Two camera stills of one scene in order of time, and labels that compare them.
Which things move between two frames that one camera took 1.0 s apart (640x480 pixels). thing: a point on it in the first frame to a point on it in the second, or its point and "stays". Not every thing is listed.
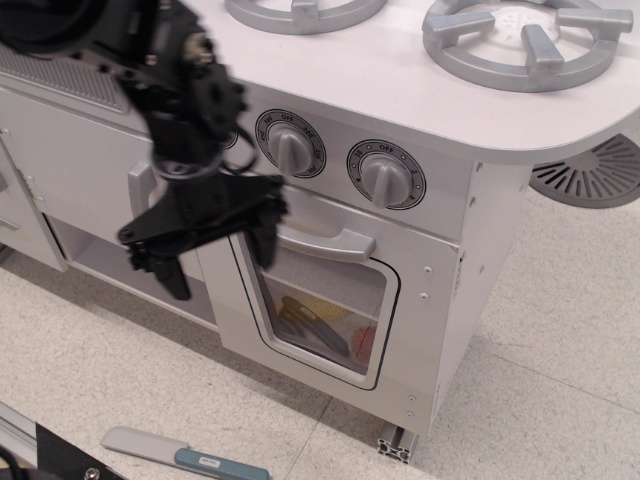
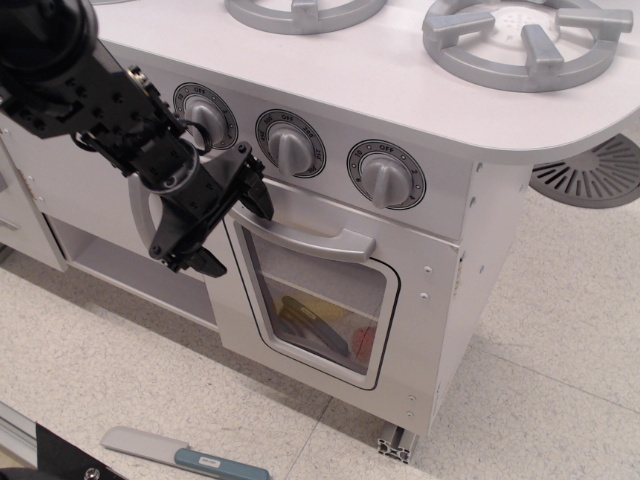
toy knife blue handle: [169, 450] stays
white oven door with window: [358, 304] stays
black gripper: [194, 209] to [192, 211]
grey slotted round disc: [602, 175] stays
